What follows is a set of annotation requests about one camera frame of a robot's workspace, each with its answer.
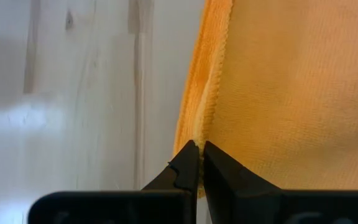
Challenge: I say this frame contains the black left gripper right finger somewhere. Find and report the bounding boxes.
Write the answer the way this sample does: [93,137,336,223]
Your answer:
[204,141,358,224]

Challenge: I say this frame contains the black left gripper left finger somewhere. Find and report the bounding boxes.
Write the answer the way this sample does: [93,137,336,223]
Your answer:
[28,139,200,224]

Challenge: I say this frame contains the orange microfiber towel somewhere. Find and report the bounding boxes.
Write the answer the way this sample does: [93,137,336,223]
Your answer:
[172,0,358,200]

